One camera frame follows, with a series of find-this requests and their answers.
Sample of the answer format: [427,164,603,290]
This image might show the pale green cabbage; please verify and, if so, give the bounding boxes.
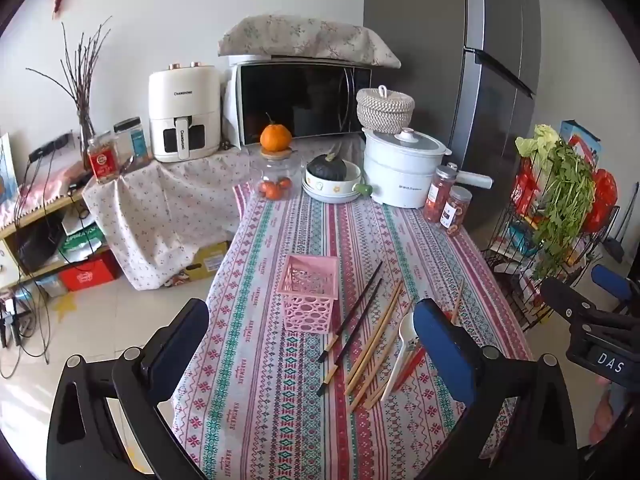
[515,124,561,158]

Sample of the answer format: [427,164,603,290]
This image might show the black power strip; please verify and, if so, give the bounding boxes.
[28,132,71,163]

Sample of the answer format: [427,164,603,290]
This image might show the clear glass jar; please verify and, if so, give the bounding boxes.
[250,147,303,202]

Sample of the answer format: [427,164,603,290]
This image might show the red plastic spoon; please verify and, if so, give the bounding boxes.
[392,342,427,392]

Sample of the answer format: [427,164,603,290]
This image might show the black lid jar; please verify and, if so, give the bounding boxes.
[113,117,152,168]

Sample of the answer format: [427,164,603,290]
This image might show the red packet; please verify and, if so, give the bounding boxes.
[510,160,541,216]

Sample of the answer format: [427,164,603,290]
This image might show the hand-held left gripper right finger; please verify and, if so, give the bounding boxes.
[413,298,581,480]

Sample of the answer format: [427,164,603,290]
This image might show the pink perforated plastic basket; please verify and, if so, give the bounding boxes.
[277,255,340,335]

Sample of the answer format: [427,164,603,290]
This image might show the plain wooden chopstick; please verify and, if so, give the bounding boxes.
[349,303,415,413]
[363,380,390,413]
[451,281,465,325]
[349,287,406,397]
[344,282,404,395]

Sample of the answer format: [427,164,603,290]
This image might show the person's right hand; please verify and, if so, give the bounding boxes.
[590,387,626,443]

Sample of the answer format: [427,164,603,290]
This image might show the jar of red dried fruit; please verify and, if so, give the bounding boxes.
[424,164,460,224]

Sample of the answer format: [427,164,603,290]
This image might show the dried branches in vase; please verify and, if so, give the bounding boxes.
[25,16,113,156]

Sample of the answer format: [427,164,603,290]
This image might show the white bowl with green handle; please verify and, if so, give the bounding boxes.
[301,162,373,204]

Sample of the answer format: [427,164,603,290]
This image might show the pink cloth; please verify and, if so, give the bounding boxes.
[20,160,96,196]

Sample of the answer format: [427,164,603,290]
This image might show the woven lidded basket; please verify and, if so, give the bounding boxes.
[356,85,416,132]

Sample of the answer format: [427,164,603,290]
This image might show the red label jar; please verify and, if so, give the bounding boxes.
[87,131,121,184]

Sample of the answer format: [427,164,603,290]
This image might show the grey refrigerator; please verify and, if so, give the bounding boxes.
[363,0,543,231]

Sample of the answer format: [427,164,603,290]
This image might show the white electric cooking pot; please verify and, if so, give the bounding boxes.
[363,140,495,209]

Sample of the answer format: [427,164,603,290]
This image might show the black cables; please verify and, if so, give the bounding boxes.
[0,280,51,379]

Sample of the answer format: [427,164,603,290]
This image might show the dark green pumpkin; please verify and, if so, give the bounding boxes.
[306,152,348,182]

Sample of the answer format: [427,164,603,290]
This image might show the black wire rack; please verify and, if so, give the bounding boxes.
[482,155,621,333]

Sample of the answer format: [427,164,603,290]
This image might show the white plastic spoon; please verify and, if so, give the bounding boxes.
[381,311,423,402]

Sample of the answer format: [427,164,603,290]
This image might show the wooden shelf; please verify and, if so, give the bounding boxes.
[0,180,116,286]

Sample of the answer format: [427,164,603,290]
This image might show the green and white box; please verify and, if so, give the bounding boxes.
[57,220,108,263]

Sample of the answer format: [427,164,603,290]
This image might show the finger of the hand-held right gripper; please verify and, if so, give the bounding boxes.
[540,277,608,327]
[591,264,640,313]

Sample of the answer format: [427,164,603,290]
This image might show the leafy green vegetables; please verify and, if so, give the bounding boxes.
[530,140,598,281]

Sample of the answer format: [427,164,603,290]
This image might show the white air fryer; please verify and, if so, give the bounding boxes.
[148,61,222,163]

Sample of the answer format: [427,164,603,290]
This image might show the black chopstick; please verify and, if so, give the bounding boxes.
[316,278,383,397]
[318,261,384,364]

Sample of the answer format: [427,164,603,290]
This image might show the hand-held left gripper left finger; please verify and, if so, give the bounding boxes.
[46,298,211,480]

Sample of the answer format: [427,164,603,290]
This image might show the white microwave oven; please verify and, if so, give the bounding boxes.
[223,55,373,150]

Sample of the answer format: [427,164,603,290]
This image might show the striped patterned tablecloth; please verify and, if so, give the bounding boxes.
[170,180,533,480]

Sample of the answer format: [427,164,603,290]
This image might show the red box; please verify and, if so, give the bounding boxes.
[59,252,121,292]

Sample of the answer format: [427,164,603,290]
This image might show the yellow cardboard box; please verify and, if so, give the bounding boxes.
[170,241,232,286]

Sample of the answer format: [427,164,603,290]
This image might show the floral microwave cover cloth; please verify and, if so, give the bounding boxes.
[217,15,402,69]

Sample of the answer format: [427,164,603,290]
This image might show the white pot lid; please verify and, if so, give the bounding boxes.
[363,127,447,157]

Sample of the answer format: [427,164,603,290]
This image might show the framed picture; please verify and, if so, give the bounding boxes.
[0,132,18,226]

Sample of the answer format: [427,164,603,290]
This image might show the red plastic bag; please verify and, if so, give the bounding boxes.
[582,167,620,233]

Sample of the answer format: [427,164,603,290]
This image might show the small floral print cloth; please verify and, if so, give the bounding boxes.
[81,135,366,292]

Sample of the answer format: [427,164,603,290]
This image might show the jar of dried fruit slices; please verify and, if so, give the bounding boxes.
[440,186,473,237]

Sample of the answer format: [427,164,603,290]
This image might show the colourful box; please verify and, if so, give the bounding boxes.
[560,120,603,171]

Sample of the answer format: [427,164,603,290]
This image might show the large orange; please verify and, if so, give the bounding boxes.
[259,112,293,153]

